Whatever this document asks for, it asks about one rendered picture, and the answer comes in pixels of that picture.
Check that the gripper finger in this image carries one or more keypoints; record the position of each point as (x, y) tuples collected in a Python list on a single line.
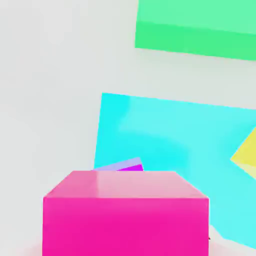
[(214, 244)]

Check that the small pink cube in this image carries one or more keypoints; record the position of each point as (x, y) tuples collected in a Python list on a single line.
[(125, 224)]

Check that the small yellow cube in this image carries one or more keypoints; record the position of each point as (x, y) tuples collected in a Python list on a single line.
[(248, 154)]

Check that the small purple cube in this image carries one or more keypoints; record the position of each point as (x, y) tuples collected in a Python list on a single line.
[(128, 165)]

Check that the large cyan box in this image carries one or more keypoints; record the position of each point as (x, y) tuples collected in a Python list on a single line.
[(170, 140)]

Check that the large green box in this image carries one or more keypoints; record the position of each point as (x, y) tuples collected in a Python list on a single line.
[(196, 30)]

